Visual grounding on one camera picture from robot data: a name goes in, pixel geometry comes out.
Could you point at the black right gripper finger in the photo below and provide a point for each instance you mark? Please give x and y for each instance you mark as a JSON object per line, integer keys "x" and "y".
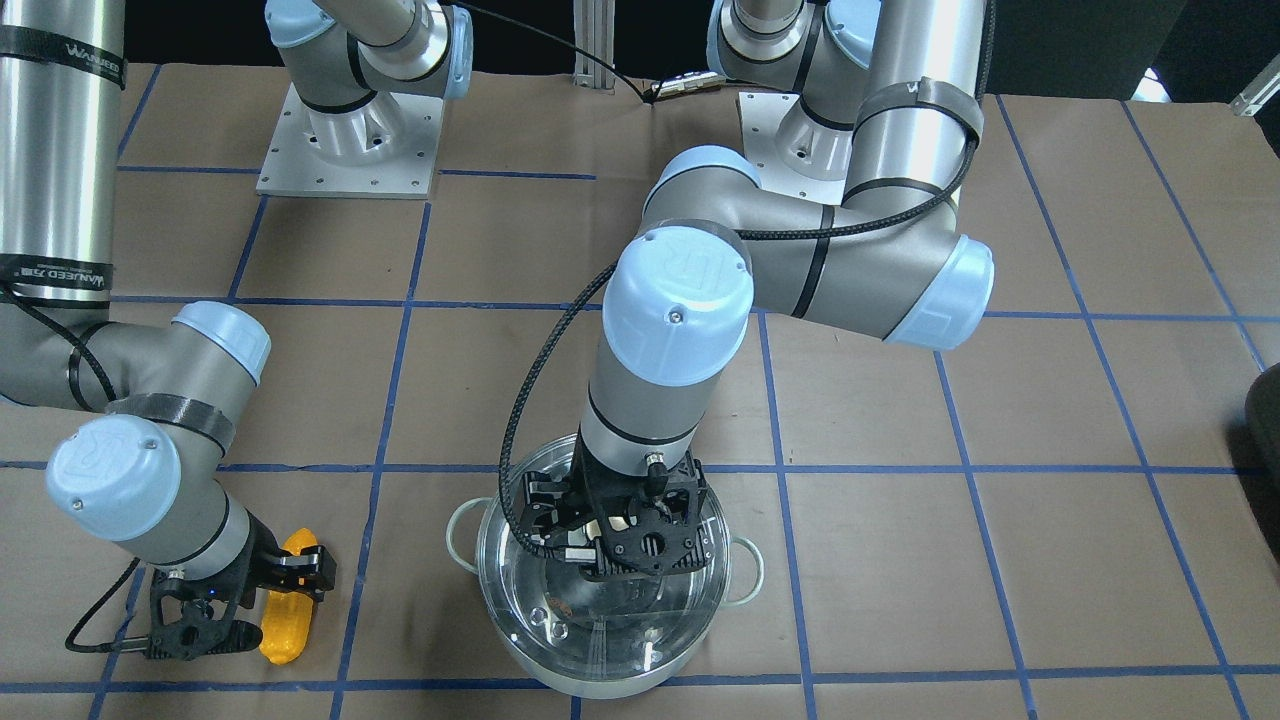
{"x": 197, "y": 632}
{"x": 311, "y": 571}

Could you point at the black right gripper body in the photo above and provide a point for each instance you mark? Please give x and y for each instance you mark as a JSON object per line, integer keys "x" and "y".
{"x": 262, "y": 556}

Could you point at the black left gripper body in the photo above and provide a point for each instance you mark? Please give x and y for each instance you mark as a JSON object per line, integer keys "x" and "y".
{"x": 546, "y": 497}

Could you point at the yellow corn cob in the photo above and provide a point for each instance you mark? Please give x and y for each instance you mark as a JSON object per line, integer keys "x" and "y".
{"x": 286, "y": 626}

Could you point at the glass pot lid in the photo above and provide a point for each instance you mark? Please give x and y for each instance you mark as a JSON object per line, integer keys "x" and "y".
{"x": 600, "y": 560}

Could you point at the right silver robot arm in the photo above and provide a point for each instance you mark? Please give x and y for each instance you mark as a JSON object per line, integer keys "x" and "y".
{"x": 165, "y": 401}

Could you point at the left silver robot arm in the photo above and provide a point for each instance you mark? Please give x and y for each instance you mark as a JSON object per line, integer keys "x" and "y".
{"x": 895, "y": 88}

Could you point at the pale green electric pot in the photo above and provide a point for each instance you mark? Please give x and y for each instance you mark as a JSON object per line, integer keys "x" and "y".
{"x": 610, "y": 600}

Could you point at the brown paper table cover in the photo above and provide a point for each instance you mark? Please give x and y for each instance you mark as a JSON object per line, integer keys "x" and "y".
{"x": 1047, "y": 521}

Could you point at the dark rice cooker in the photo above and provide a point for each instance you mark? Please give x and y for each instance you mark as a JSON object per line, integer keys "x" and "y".
{"x": 1262, "y": 419}

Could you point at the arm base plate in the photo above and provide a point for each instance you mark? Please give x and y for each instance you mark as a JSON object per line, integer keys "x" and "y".
{"x": 800, "y": 145}
{"x": 384, "y": 150}

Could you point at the aluminium frame post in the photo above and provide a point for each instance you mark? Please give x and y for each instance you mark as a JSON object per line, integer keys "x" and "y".
{"x": 593, "y": 32}

